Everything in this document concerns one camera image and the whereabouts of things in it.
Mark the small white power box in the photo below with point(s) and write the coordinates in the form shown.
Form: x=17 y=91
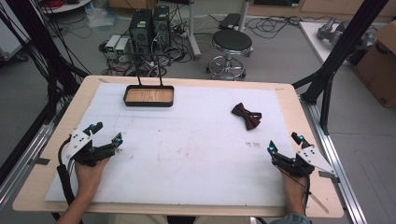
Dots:
x=112 y=43
x=122 y=46

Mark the thin wooden stick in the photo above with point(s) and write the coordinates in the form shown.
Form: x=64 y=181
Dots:
x=319 y=202

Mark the white table mat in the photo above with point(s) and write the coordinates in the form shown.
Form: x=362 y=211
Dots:
x=186 y=155

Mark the aluminium rail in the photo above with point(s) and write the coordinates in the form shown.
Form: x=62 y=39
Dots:
x=21 y=161
x=339 y=161

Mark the black round stool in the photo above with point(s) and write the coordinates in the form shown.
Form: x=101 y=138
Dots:
x=232 y=42

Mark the white table leg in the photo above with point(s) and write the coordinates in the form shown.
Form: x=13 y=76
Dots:
x=244 y=14
x=193 y=34

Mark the grey machine part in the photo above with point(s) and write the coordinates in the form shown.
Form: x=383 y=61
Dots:
x=331 y=31

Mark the flat black device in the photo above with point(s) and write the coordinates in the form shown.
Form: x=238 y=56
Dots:
x=229 y=21

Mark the brown cardboard box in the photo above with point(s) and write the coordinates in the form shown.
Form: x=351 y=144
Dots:
x=378 y=68

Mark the white cart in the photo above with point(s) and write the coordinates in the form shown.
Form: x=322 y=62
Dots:
x=9 y=40

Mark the black metal frame stand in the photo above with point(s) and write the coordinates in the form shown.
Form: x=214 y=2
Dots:
x=40 y=46
x=339 y=53

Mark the round white table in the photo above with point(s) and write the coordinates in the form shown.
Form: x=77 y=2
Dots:
x=67 y=5

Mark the dark red bow tie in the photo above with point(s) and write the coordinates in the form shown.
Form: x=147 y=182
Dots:
x=246 y=115

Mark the person's left hand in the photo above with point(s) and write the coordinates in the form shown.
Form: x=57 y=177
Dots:
x=88 y=177

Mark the person's right hand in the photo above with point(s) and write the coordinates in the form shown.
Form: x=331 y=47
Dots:
x=292 y=186

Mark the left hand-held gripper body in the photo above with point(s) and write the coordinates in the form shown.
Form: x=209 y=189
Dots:
x=80 y=143

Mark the white floor board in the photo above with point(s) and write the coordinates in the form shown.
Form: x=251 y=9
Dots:
x=314 y=40

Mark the clear plastic bag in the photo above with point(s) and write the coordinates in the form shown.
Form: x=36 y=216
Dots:
x=99 y=17

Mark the black rack with wooden tray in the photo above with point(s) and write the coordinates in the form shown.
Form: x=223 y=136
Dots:
x=148 y=95

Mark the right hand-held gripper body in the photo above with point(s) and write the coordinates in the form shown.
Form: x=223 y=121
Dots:
x=311 y=157

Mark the black computer tower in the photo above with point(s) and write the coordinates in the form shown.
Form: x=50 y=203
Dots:
x=140 y=29
x=162 y=26

